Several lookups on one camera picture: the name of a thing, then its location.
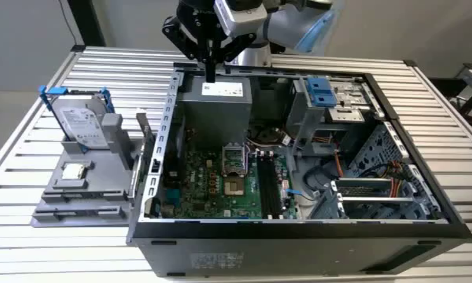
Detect silver CPU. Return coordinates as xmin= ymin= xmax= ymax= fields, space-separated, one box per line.
xmin=61 ymin=163 xmax=90 ymax=180

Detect hard disk in blue carrier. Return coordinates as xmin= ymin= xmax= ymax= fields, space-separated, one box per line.
xmin=38 ymin=85 xmax=118 ymax=154

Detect silver disk bay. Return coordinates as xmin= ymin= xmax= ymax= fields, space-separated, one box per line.
xmin=329 ymin=176 xmax=437 ymax=221

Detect black PC case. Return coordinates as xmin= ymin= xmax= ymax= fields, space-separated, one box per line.
xmin=126 ymin=61 xmax=472 ymax=278

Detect green motherboard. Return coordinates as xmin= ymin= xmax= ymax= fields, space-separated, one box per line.
xmin=157 ymin=126 xmax=301 ymax=221

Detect teal board connector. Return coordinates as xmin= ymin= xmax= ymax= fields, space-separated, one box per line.
xmin=165 ymin=189 xmax=183 ymax=205

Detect flat black wire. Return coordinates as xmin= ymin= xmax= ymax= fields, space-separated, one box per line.
xmin=302 ymin=163 xmax=342 ymax=204

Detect orange yellow red wires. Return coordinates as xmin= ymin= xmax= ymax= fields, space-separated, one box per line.
xmin=383 ymin=160 xmax=406 ymax=200

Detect silver drive cage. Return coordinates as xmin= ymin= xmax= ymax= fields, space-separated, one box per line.
xmin=290 ymin=75 xmax=379 ymax=154

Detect blue drive latch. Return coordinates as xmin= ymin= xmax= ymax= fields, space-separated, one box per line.
xmin=306 ymin=76 xmax=337 ymax=107

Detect black case fan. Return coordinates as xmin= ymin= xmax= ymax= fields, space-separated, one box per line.
xmin=169 ymin=116 xmax=190 ymax=169

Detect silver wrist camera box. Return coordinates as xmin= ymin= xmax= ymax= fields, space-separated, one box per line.
xmin=214 ymin=0 xmax=269 ymax=38

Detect black post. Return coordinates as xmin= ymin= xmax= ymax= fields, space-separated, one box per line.
xmin=69 ymin=0 xmax=107 ymax=48

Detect black RAM slot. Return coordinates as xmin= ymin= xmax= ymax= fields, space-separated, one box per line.
xmin=271 ymin=152 xmax=283 ymax=219
xmin=266 ymin=152 xmax=279 ymax=219
xmin=261 ymin=152 xmax=274 ymax=219
xmin=257 ymin=152 xmax=270 ymax=219

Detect grey power supply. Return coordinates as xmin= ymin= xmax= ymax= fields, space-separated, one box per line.
xmin=177 ymin=75 xmax=255 ymax=148

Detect CPU socket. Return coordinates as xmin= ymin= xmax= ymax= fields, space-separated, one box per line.
xmin=223 ymin=173 xmax=249 ymax=198

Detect grey parts rack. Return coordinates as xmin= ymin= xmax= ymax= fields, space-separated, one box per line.
xmin=31 ymin=113 xmax=139 ymax=229

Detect metal socket cover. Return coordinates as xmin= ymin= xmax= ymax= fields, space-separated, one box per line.
xmin=222 ymin=143 xmax=249 ymax=177

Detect orange data wire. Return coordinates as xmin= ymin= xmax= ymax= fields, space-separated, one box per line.
xmin=334 ymin=149 xmax=345 ymax=179

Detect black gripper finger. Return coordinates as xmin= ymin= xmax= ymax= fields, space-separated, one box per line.
xmin=211 ymin=33 xmax=258 ymax=83
xmin=161 ymin=16 xmax=214 ymax=83

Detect CPU cooler fan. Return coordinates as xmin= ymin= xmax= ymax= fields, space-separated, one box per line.
xmin=247 ymin=123 xmax=291 ymax=147

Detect graphics card with metal bracket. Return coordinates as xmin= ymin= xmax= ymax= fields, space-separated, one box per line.
xmin=135 ymin=107 xmax=159 ymax=180

